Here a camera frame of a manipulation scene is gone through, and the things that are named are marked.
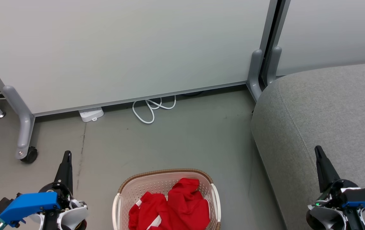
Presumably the white power strip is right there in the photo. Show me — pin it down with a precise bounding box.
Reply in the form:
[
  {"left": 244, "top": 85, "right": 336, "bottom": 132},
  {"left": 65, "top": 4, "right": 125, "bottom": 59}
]
[{"left": 78, "top": 107, "right": 104, "bottom": 123}]

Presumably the narrow white partition panel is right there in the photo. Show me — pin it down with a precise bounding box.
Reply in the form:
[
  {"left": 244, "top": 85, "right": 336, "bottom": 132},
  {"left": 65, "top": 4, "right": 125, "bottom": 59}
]
[{"left": 267, "top": 0, "right": 365, "bottom": 77}]

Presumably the beige plastic laundry basket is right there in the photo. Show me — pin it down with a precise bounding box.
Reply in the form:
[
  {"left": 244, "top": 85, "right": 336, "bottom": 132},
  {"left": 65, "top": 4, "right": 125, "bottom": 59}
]
[{"left": 112, "top": 168, "right": 222, "bottom": 230}]

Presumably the red cloth garment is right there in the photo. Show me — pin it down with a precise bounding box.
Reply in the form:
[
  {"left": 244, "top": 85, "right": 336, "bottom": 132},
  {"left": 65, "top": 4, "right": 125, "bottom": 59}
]
[{"left": 128, "top": 178, "right": 211, "bottom": 230}]

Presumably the grey partition foot with caster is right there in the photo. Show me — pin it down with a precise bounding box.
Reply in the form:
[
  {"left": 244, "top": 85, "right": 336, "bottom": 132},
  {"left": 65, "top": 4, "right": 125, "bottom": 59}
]
[{"left": 2, "top": 85, "right": 36, "bottom": 160}]

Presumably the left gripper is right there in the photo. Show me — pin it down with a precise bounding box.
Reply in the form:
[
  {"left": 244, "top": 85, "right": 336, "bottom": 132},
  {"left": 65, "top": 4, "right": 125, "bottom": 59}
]
[{"left": 29, "top": 151, "right": 89, "bottom": 230}]

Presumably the short grey partition foot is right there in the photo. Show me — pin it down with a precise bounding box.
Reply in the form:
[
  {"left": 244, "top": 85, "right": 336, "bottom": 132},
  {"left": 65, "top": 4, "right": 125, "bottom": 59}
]
[
  {"left": 266, "top": 46, "right": 283, "bottom": 87},
  {"left": 247, "top": 49, "right": 263, "bottom": 103}
]

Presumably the wide white partition panel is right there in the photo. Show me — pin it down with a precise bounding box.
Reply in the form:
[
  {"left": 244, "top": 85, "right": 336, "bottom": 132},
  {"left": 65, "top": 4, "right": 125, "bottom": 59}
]
[{"left": 0, "top": 0, "right": 279, "bottom": 117}]

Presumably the black caster wheel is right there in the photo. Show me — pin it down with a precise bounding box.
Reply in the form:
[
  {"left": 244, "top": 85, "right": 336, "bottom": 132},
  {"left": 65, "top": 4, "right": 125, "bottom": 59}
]
[{"left": 21, "top": 146, "right": 39, "bottom": 164}]

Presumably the grey fabric sofa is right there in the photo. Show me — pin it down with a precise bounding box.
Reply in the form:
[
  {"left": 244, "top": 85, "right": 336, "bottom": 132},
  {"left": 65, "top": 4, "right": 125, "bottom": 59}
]
[{"left": 251, "top": 61, "right": 365, "bottom": 230}]

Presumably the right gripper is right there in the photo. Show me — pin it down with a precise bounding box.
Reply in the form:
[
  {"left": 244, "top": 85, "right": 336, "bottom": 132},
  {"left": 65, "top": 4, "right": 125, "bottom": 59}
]
[{"left": 307, "top": 146, "right": 365, "bottom": 230}]

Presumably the white looped power cable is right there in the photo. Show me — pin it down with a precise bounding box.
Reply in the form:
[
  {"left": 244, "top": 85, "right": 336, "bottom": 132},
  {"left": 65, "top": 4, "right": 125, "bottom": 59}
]
[{"left": 132, "top": 95, "right": 177, "bottom": 125}]

